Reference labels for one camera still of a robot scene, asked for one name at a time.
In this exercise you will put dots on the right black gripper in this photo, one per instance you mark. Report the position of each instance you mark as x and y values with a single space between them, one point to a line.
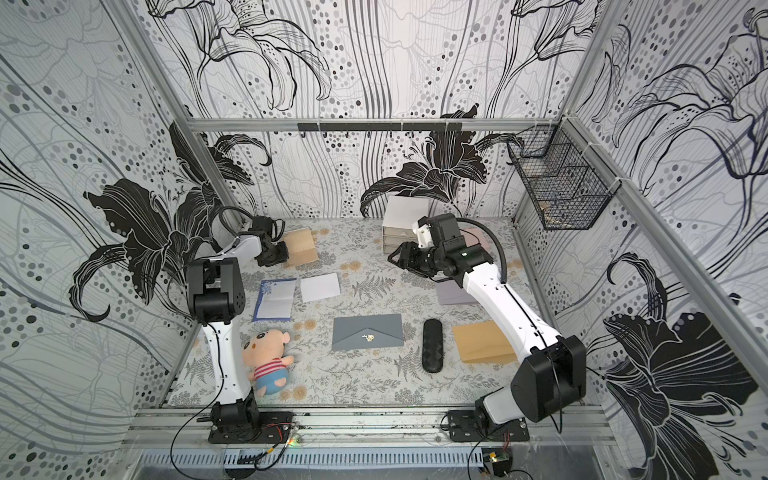
413 256

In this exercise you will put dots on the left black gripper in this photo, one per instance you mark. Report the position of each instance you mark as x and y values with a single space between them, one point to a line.
280 256

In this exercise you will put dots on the cream letter paper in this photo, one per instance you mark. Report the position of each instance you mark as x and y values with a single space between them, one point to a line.
301 248

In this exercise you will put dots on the dark grey envelope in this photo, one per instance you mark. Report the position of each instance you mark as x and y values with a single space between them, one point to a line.
367 332

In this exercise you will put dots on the tan kraft envelope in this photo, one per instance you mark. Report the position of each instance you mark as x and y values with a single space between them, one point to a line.
483 343

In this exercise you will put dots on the pink envelope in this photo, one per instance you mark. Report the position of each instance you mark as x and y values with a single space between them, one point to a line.
474 236

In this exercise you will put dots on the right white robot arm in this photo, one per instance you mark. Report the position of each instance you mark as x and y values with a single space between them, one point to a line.
552 371

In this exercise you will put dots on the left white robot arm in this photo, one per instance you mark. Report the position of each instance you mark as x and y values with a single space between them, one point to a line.
216 299

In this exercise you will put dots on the white mini drawer box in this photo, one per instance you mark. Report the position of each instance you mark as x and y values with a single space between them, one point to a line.
402 213

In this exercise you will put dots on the black remote control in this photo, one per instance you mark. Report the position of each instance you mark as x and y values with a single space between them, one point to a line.
432 346

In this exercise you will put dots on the pig plush toy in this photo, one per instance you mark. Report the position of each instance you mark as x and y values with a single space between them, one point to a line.
266 362

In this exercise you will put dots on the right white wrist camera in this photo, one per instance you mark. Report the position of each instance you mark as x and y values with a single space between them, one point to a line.
422 229

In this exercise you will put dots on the black wall bar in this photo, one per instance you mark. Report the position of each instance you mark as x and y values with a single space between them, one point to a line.
369 126

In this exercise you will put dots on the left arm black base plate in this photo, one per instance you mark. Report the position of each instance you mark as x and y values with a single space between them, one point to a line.
243 423

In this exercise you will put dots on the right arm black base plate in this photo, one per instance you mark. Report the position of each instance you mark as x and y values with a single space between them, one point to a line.
469 426

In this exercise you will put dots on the black wire basket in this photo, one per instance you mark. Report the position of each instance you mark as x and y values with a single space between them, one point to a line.
565 189

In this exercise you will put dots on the white slotted cable duct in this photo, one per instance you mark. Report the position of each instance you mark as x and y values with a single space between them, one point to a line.
326 459

